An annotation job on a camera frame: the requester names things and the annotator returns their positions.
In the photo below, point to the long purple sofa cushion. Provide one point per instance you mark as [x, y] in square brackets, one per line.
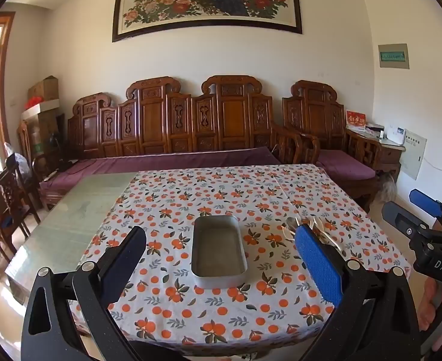
[161, 161]

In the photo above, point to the white flat box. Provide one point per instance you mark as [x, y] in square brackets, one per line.
[40, 109]

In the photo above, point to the grey fluffy duster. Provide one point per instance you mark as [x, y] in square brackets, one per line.
[387, 188]

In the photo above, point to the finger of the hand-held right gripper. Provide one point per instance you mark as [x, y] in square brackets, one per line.
[426, 198]
[399, 216]

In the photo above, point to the person's right hand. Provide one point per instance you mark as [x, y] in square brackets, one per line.
[431, 302]

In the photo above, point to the framed floral peacock painting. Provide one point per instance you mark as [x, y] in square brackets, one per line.
[206, 0]

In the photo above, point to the small brown cardboard box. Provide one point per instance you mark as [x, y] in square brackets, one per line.
[44, 88]

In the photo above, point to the white box device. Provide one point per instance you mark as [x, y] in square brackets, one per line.
[397, 134]

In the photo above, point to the purple armchair cushion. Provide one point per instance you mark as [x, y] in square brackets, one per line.
[347, 163]

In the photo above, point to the large brown cardboard box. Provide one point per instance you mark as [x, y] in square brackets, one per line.
[48, 131]

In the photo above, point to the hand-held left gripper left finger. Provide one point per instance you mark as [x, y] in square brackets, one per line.
[125, 267]

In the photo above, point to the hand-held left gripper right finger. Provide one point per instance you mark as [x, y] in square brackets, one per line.
[318, 267]

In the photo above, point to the white panel board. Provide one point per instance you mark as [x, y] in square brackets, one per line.
[412, 154]

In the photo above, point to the carved wooden sofa bench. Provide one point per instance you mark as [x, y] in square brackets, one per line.
[153, 120]

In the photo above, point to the metal spoon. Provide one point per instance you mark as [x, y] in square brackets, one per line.
[291, 224]

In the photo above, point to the rectangular metal tray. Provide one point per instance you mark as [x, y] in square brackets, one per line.
[218, 250]

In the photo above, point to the dark wooden dining chair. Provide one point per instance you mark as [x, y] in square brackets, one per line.
[3, 210]

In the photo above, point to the wooden side table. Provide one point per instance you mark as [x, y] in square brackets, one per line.
[388, 154]

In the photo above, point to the green framed wall box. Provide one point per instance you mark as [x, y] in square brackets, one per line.
[394, 56]

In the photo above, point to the carved wooden armchair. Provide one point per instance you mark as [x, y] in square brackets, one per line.
[315, 116]

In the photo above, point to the orange fruit print tablecloth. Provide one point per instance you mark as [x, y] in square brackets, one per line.
[161, 210]

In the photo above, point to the white plastic bag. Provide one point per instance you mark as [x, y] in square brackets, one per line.
[16, 160]

